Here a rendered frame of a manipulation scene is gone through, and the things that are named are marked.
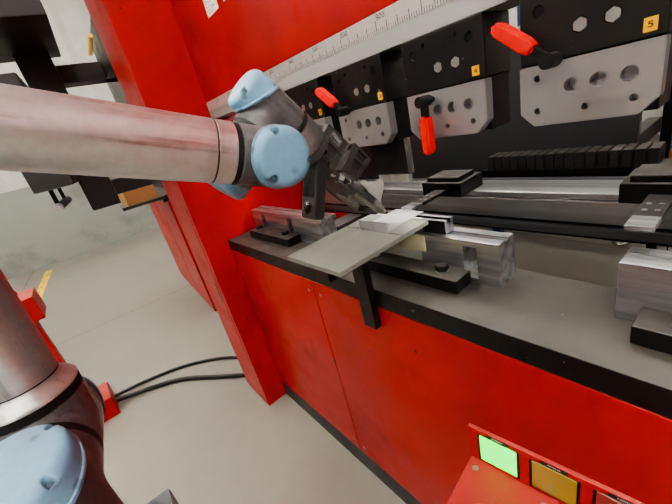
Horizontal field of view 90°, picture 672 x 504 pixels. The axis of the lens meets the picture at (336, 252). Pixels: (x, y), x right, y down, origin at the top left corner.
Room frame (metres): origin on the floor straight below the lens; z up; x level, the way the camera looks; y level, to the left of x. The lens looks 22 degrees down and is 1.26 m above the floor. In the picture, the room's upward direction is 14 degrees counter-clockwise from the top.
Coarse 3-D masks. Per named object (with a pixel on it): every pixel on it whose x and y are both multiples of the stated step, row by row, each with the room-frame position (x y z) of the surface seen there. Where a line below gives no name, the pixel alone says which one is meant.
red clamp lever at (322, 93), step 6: (318, 90) 0.82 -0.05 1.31; (324, 90) 0.82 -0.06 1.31; (318, 96) 0.82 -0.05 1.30; (324, 96) 0.80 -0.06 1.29; (330, 96) 0.80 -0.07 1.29; (324, 102) 0.81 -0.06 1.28; (330, 102) 0.79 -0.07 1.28; (336, 102) 0.80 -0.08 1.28; (336, 108) 0.79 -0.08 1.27; (342, 108) 0.77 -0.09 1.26; (348, 108) 0.78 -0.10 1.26; (336, 114) 0.78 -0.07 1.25; (342, 114) 0.77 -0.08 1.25; (348, 114) 0.78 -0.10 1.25
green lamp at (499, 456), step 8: (480, 440) 0.31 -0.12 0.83; (488, 440) 0.30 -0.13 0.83; (480, 448) 0.31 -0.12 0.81; (488, 448) 0.30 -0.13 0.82; (496, 448) 0.29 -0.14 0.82; (504, 448) 0.28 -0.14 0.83; (488, 456) 0.30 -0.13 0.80; (496, 456) 0.29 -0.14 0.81; (504, 456) 0.29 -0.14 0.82; (512, 456) 0.28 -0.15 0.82; (496, 464) 0.29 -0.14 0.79; (504, 464) 0.29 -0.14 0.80; (512, 464) 0.28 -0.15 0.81; (512, 472) 0.28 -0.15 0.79
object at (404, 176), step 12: (384, 144) 0.78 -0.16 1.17; (396, 144) 0.75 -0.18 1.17; (408, 144) 0.74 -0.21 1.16; (372, 156) 0.81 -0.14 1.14; (384, 156) 0.78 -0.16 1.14; (396, 156) 0.75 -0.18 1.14; (408, 156) 0.73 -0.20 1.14; (384, 168) 0.79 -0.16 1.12; (396, 168) 0.76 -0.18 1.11; (408, 168) 0.73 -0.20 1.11; (384, 180) 0.80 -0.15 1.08; (396, 180) 0.77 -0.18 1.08; (408, 180) 0.75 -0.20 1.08
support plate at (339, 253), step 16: (352, 224) 0.79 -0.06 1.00; (416, 224) 0.68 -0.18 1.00; (320, 240) 0.74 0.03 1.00; (336, 240) 0.71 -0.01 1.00; (352, 240) 0.69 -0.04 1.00; (368, 240) 0.66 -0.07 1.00; (384, 240) 0.64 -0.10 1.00; (400, 240) 0.64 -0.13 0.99; (288, 256) 0.69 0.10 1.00; (304, 256) 0.66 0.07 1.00; (320, 256) 0.64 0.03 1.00; (336, 256) 0.62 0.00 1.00; (352, 256) 0.60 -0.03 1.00; (368, 256) 0.59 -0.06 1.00; (336, 272) 0.55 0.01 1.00
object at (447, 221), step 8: (416, 216) 0.75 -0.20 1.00; (424, 216) 0.73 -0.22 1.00; (432, 216) 0.71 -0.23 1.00; (440, 216) 0.70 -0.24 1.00; (448, 216) 0.68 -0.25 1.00; (432, 224) 0.69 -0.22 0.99; (440, 224) 0.67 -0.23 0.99; (448, 224) 0.67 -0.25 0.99; (432, 232) 0.69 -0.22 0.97; (440, 232) 0.67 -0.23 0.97; (448, 232) 0.67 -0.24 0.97
